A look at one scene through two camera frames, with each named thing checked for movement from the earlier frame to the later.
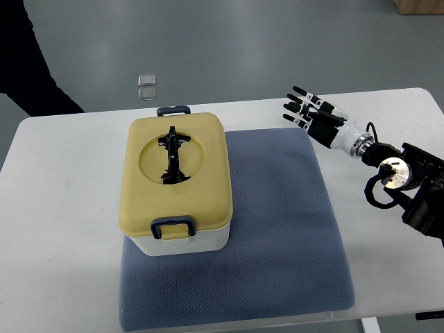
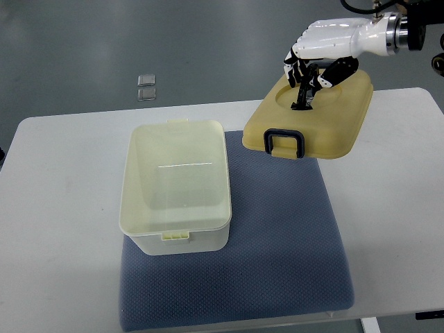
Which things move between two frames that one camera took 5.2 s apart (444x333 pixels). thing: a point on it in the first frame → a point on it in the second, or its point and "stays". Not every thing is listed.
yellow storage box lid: (206, 197) → (336, 127)
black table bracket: (429, 315) stays
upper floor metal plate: (146, 80) stays
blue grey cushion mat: (284, 258) stays
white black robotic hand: (327, 123) → (327, 50)
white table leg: (370, 325) stays
